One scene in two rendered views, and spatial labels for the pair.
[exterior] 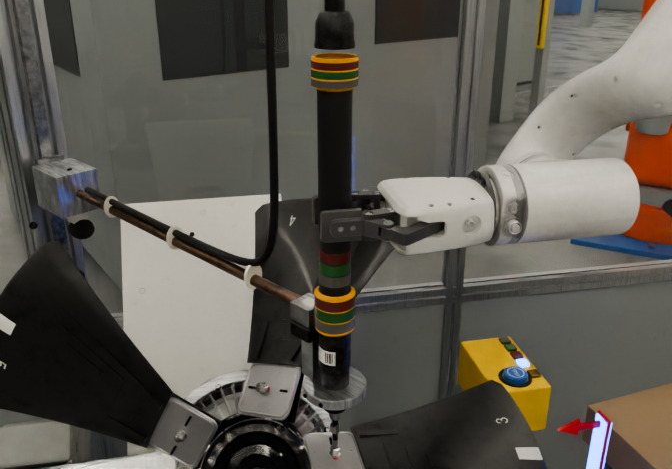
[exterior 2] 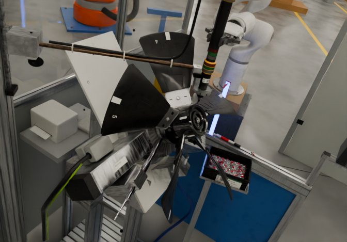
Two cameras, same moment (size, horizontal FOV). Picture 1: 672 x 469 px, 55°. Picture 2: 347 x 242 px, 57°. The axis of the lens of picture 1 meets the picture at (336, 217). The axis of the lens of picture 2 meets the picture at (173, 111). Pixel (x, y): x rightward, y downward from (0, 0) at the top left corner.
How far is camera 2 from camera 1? 0.92 m
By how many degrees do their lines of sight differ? 50
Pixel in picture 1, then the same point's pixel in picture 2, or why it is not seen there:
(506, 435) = (215, 93)
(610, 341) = not seen: hidden behind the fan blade
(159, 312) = (97, 89)
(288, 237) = (158, 47)
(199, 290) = (105, 76)
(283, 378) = (183, 93)
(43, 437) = (104, 144)
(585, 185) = (251, 20)
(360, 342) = not seen: hidden behind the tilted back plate
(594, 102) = not seen: outside the picture
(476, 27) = not seen: outside the picture
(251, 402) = (173, 103)
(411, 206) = (235, 32)
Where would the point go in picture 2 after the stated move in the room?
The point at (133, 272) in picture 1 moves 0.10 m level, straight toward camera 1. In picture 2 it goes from (81, 75) to (106, 85)
